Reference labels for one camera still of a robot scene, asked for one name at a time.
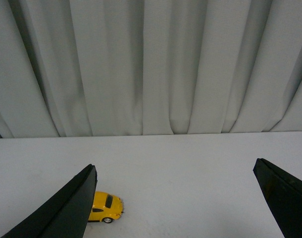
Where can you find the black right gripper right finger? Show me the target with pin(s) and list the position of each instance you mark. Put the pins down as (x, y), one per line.
(283, 195)

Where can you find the yellow beetle toy car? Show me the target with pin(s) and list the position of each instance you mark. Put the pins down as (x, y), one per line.
(106, 208)

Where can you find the grey pleated curtain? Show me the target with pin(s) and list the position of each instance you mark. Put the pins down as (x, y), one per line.
(71, 68)

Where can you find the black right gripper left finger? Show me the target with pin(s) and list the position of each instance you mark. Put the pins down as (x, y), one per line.
(65, 214)

